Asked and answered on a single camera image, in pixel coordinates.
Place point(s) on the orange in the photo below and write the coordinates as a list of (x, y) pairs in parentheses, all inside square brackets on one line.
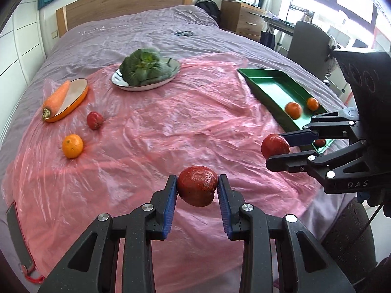
[(72, 146), (312, 103), (293, 110)]

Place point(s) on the desk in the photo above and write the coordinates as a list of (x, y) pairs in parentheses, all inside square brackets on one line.
[(279, 24)]

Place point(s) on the dark shopping bag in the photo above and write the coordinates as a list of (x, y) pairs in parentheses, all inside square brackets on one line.
[(268, 39)]

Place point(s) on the black mesh chair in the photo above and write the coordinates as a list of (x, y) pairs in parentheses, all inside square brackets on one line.
[(348, 238)]

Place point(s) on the wall socket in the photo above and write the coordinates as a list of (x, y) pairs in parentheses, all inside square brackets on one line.
[(54, 34)]

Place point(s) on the white wardrobe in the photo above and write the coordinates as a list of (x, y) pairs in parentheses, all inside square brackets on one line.
[(18, 52)]

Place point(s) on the carrot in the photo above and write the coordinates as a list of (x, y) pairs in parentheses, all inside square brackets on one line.
[(58, 97)]

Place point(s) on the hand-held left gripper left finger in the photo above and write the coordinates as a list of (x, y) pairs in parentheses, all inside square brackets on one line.
[(171, 207)]

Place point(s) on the small red apple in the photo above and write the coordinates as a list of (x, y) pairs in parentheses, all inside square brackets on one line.
[(95, 120), (198, 189), (320, 142), (275, 146)]

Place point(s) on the black smartphone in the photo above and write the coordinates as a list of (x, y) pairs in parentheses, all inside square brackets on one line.
[(18, 235)]

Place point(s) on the purple bed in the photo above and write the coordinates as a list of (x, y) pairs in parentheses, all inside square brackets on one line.
[(137, 30)]

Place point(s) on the grey office chair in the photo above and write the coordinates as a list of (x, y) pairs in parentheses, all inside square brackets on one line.
[(308, 48)]

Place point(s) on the wooden headboard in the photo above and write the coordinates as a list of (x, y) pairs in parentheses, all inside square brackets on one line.
[(122, 6)]

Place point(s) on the green rectangular tray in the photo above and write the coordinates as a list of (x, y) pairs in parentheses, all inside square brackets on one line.
[(275, 82)]

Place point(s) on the person's right hand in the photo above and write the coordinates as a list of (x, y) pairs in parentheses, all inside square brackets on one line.
[(365, 197)]

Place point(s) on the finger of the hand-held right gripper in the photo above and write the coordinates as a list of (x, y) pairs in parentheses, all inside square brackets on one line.
[(293, 162), (301, 137)]

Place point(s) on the green leafy vegetable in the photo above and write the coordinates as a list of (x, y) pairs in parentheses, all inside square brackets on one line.
[(143, 65)]

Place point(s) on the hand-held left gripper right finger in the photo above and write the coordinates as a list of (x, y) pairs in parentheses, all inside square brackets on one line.
[(224, 207)]

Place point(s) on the black backpack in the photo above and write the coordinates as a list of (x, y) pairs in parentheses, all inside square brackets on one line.
[(210, 10)]

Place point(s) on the white enamel plate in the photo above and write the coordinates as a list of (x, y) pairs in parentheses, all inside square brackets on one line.
[(143, 87)]

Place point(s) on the pink plastic sheet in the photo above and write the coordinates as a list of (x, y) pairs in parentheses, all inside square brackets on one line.
[(171, 128)]

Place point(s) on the orange oval plate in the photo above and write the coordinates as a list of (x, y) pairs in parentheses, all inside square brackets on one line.
[(78, 93)]

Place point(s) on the wooden drawer cabinet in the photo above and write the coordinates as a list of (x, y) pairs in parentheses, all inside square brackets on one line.
[(241, 21)]

